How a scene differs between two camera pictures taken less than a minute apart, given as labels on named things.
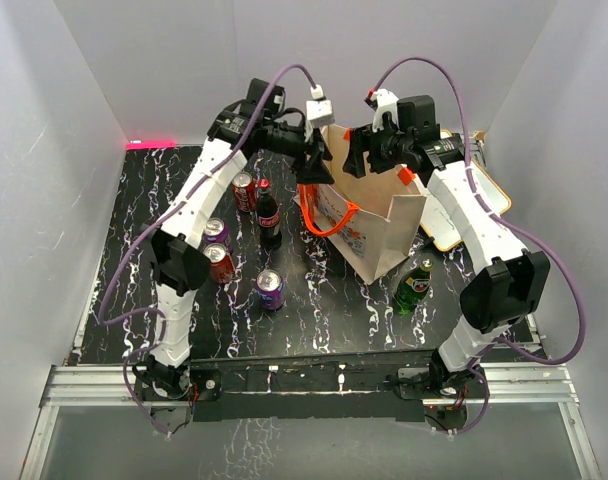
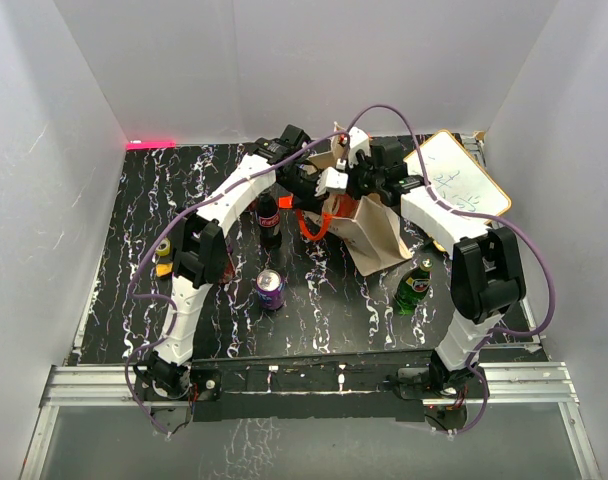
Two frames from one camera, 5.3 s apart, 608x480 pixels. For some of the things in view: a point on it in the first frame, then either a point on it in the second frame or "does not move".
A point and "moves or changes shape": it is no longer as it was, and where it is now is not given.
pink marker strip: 152,145 does not move
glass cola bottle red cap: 268,215 does not move
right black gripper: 364,140 -> 351,189
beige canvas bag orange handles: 372,221 moves or changes shape
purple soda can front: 270,289 does not move
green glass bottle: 414,287 does not move
